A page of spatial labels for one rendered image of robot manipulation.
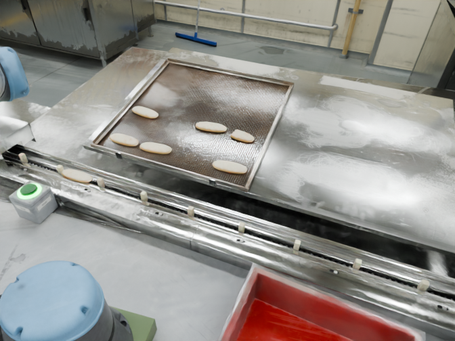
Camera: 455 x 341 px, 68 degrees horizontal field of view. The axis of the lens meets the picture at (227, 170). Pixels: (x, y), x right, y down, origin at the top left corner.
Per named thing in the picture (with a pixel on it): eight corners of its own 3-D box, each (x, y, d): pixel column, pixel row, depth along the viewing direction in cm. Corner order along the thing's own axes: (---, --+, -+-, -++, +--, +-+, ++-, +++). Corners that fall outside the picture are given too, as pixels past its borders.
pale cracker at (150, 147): (137, 150, 101) (137, 147, 100) (143, 141, 103) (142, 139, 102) (168, 155, 99) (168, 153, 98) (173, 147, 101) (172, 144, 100)
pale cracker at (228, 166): (210, 168, 95) (210, 166, 94) (214, 159, 97) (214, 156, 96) (244, 176, 93) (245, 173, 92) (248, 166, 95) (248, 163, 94)
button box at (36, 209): (21, 225, 91) (5, 195, 84) (42, 206, 97) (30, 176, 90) (45, 234, 89) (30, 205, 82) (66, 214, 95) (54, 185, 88)
